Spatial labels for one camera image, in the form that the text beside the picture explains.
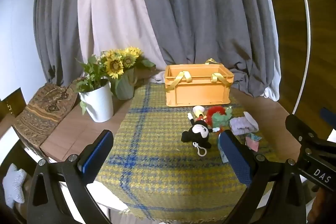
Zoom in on white sheer curtain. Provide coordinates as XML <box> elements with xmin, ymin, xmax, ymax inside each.
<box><xmin>259</xmin><ymin>0</ymin><xmax>281</xmax><ymax>102</ymax></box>

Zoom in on brown patterned cushion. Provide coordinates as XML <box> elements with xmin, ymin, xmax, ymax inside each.
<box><xmin>13</xmin><ymin>77</ymin><xmax>88</xmax><ymax>159</ymax></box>

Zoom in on orange plastic box yellow handles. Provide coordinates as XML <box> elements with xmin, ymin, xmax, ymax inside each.
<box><xmin>164</xmin><ymin>59</ymin><xmax>234</xmax><ymax>108</ymax></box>

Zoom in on yellow blue plaid blanket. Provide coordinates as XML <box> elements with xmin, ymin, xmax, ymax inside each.
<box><xmin>95</xmin><ymin>81</ymin><xmax>273</xmax><ymax>222</ymax></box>

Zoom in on grey curtain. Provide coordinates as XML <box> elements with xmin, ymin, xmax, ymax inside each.
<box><xmin>33</xmin><ymin>0</ymin><xmax>279</xmax><ymax>98</ymax></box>

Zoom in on black mouse plush toy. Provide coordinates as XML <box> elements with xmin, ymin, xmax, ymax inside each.
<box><xmin>181</xmin><ymin>105</ymin><xmax>220</xmax><ymax>157</ymax></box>

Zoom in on white flower pot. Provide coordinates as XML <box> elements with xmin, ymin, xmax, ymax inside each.
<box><xmin>79</xmin><ymin>79</ymin><xmax>114</xmax><ymax>123</ymax></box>

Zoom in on sunflower bouquet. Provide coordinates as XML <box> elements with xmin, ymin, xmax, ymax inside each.
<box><xmin>101</xmin><ymin>47</ymin><xmax>156</xmax><ymax>100</ymax></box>

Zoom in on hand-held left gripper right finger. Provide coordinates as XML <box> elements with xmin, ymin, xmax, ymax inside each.
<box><xmin>219</xmin><ymin>130</ymin><xmax>307</xmax><ymax>224</ymax></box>

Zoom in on green and red plush toy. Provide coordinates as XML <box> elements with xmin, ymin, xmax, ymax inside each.
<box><xmin>205</xmin><ymin>105</ymin><xmax>234</xmax><ymax>133</ymax></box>

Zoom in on white folded cloth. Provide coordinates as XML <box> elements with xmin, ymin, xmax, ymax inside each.
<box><xmin>229</xmin><ymin>118</ymin><xmax>256</xmax><ymax>136</ymax></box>

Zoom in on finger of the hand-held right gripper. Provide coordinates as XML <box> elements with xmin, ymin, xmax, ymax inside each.
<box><xmin>285</xmin><ymin>114</ymin><xmax>336</xmax><ymax>191</ymax></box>
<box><xmin>320</xmin><ymin>107</ymin><xmax>336</xmax><ymax>125</ymax></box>

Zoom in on green leafy plant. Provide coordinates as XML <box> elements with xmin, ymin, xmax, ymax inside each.
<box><xmin>75</xmin><ymin>55</ymin><xmax>111</xmax><ymax>115</ymax></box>

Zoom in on pale pink curtain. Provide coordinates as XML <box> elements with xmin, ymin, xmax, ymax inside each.
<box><xmin>77</xmin><ymin>0</ymin><xmax>168</xmax><ymax>80</ymax></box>

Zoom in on white star cushion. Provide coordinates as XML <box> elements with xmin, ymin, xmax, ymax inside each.
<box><xmin>3</xmin><ymin>163</ymin><xmax>28</xmax><ymax>210</ymax></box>

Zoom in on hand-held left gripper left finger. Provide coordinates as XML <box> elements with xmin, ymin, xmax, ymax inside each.
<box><xmin>26</xmin><ymin>130</ymin><xmax>114</xmax><ymax>224</ymax></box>

